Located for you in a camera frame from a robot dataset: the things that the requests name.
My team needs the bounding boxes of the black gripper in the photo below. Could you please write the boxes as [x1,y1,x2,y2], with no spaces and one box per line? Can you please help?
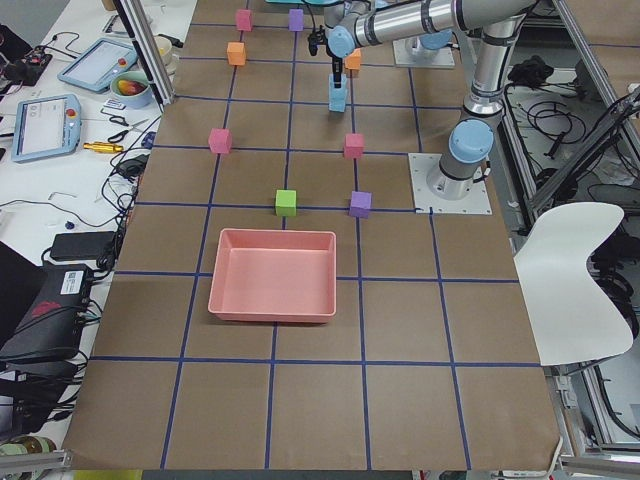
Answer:
[331,55,344,89]

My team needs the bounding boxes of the light blue foam block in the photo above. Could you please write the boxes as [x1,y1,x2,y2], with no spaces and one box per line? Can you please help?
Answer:
[328,91,347,113]
[328,74,348,101]

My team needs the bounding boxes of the orange foam block near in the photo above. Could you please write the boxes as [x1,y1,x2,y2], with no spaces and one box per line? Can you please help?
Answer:
[344,48,362,71]

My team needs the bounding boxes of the orange foam block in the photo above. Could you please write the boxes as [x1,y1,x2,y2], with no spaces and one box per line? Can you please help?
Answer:
[344,48,362,71]
[226,42,247,66]

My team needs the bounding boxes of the crimson foam block near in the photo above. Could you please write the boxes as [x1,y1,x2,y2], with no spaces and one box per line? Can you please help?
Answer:
[343,133,365,159]

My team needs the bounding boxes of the purple foam block right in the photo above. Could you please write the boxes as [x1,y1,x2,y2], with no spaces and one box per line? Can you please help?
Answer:
[288,9,304,32]

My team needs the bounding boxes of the purple foam block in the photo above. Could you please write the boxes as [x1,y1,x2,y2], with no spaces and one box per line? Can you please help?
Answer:
[288,9,304,32]
[348,191,372,218]

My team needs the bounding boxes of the orange foam block far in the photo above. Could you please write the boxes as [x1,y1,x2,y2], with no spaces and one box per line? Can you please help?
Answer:
[226,42,247,66]

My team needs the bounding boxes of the pink foam block front right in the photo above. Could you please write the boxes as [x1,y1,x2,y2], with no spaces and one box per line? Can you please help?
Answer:
[235,9,253,32]

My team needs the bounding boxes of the pink foam block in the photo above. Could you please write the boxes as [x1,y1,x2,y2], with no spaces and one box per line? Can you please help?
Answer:
[208,128,233,154]
[235,9,253,32]

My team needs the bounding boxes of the purple foam block left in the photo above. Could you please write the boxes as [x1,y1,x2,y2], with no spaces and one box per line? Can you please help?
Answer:
[348,191,372,218]

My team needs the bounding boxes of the pink foam block far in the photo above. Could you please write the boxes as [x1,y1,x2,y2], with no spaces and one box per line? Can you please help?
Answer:
[208,128,233,154]

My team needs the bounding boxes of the green foam block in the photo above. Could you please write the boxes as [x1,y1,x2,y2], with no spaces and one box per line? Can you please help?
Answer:
[275,189,297,217]

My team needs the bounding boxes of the bowl with lemon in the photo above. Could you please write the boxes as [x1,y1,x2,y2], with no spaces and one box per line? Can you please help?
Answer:
[154,35,173,67]

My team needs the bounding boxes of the bowl with dark fruit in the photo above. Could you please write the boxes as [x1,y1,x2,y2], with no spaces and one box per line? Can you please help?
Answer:
[110,71,153,109]

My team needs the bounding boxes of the pink plastic tray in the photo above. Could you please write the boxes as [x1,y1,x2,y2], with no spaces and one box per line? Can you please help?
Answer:
[208,228,337,324]

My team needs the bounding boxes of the black scissors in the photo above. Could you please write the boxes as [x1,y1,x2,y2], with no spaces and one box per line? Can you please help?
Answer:
[107,115,147,144]

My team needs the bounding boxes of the teach pendant far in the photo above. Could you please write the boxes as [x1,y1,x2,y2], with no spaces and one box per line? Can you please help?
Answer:
[57,38,138,93]

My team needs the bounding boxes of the teach pendant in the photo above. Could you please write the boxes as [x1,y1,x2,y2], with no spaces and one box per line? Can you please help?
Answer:
[11,94,82,163]
[57,38,138,93]

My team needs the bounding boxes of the teach pendant near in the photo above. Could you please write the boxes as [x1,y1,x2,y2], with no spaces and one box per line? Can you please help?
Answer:
[11,94,82,163]

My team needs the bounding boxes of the black power adapter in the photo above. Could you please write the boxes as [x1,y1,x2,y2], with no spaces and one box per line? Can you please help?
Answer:
[49,231,115,261]

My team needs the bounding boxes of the white chair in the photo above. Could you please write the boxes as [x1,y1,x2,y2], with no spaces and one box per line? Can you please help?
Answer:
[514,202,633,366]

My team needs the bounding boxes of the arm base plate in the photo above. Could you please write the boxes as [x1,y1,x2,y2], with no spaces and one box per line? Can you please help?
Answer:
[408,153,492,215]
[393,30,455,69]

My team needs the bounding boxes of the aluminium frame post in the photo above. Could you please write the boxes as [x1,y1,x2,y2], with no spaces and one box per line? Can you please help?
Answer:
[114,0,175,108]

